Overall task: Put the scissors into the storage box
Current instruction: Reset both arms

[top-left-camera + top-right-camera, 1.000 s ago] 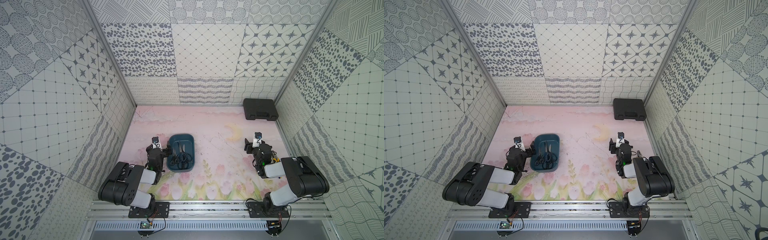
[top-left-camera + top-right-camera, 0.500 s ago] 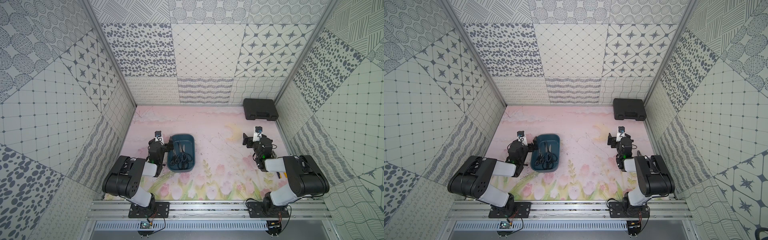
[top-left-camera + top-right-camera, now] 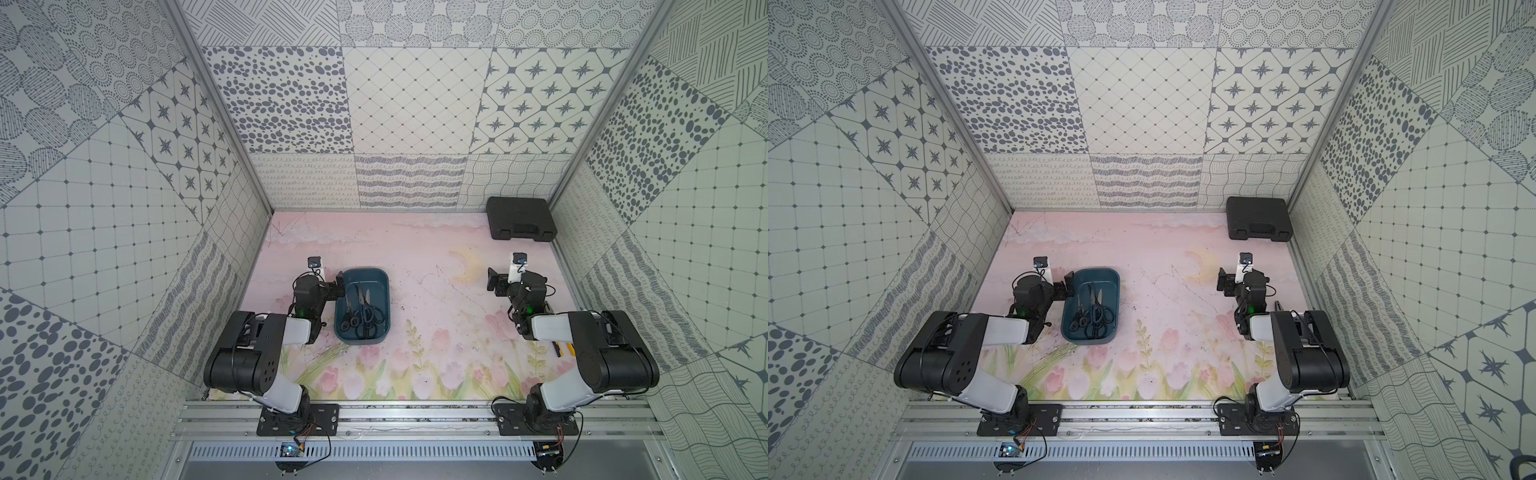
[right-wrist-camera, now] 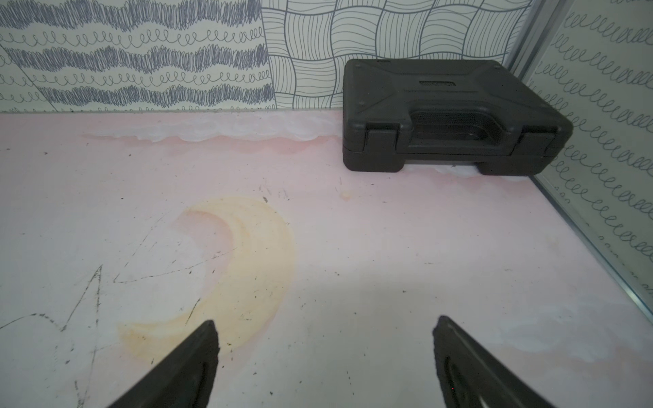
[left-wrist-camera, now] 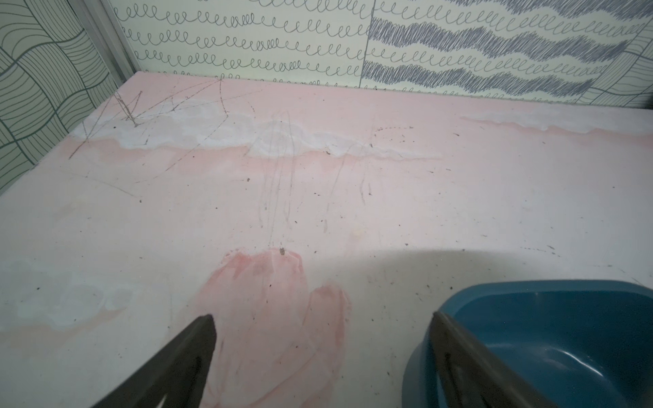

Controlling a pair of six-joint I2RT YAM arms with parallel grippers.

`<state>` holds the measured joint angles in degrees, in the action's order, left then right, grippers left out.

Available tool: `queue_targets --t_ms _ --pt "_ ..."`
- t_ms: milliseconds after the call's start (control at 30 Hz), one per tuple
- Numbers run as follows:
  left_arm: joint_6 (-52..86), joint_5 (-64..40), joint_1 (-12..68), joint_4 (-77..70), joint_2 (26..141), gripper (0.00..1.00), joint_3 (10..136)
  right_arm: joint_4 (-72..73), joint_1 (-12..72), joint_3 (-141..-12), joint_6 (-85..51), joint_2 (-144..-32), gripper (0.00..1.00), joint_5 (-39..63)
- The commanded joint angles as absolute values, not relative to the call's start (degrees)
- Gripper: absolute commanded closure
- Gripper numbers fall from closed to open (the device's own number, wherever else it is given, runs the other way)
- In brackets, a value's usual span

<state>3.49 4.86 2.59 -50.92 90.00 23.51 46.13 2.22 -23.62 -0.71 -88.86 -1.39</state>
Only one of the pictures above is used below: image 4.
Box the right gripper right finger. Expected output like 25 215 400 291
433 316 553 408

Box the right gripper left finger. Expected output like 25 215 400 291
112 321 219 408

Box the black plastic tool case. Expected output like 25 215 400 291
343 59 573 177

